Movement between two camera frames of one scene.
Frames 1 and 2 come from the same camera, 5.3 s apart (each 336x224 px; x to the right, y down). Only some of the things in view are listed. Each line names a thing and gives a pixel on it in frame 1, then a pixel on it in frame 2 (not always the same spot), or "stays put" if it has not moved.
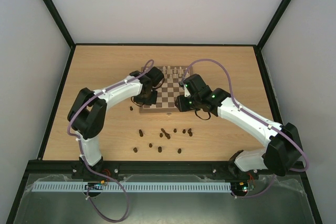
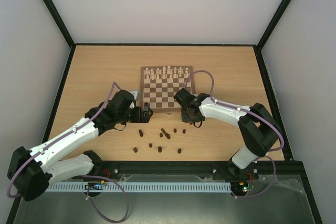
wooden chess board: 169,90 stays put
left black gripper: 153,101 -> 146,117
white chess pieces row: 174,73 stays put
